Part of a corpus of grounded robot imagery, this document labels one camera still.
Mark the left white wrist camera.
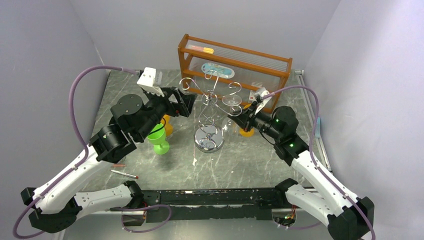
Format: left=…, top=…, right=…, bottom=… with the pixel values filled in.
left=136, top=67, right=165, bottom=97

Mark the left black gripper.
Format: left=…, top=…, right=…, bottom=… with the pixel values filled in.
left=138, top=86, right=199, bottom=142

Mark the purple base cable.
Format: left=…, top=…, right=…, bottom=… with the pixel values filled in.
left=120, top=203, right=173, bottom=234

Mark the orange yellow marker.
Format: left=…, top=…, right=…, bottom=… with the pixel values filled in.
left=186, top=44, right=214, bottom=54

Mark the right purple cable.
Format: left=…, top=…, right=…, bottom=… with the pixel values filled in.
left=263, top=85, right=377, bottom=240

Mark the clear wine glass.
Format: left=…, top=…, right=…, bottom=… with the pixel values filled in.
left=221, top=94, right=242, bottom=139

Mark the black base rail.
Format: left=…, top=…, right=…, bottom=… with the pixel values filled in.
left=109, top=187, right=300, bottom=228

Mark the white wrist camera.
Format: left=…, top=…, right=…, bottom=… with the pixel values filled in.
left=136, top=67, right=165, bottom=97
left=253, top=87, right=270, bottom=115

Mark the blue packaged item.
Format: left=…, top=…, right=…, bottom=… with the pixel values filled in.
left=201, top=62, right=235, bottom=79

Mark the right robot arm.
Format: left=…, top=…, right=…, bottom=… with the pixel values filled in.
left=228, top=104, right=375, bottom=240

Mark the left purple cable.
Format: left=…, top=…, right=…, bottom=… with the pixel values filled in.
left=12, top=65, right=140, bottom=240

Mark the silver red pen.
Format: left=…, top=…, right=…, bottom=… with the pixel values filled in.
left=109, top=169, right=139, bottom=180

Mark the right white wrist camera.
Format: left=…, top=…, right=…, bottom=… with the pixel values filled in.
left=253, top=87, right=270, bottom=115

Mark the wooden shelf rack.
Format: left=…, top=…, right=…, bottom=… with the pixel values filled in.
left=177, top=34, right=293, bottom=93

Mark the orange plastic goblet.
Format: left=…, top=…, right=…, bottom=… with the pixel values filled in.
left=161, top=114, right=174, bottom=137
left=239, top=128, right=255, bottom=138

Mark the small white red box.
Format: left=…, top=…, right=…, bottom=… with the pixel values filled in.
left=248, top=90, right=261, bottom=104

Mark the chrome wine glass rack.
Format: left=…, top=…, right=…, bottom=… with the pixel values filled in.
left=179, top=74, right=242, bottom=153

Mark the green plastic goblet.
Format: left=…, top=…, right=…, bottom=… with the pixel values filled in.
left=147, top=123, right=170, bottom=155

